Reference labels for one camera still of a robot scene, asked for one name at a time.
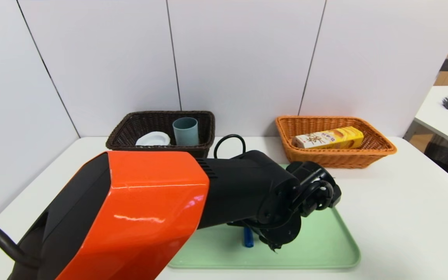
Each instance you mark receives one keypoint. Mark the blue-grey plastic cup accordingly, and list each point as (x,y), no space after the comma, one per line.
(186,132)

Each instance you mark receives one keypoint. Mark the clear tape roll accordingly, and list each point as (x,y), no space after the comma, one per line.
(153,139)

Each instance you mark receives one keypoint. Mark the white marker with blue cap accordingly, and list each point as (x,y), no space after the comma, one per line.
(248,238)

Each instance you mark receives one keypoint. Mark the yellow potato chips box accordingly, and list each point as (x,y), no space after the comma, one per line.
(325,139)

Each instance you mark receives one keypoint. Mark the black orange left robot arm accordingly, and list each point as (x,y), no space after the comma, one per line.
(150,214)

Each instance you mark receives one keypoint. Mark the dark brown wicker basket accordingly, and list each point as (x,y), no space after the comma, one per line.
(130,132)

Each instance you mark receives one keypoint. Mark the orange wicker basket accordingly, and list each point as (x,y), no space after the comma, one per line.
(375,149)

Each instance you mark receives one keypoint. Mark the light green plastic tray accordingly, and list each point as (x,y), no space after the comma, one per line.
(325,245)

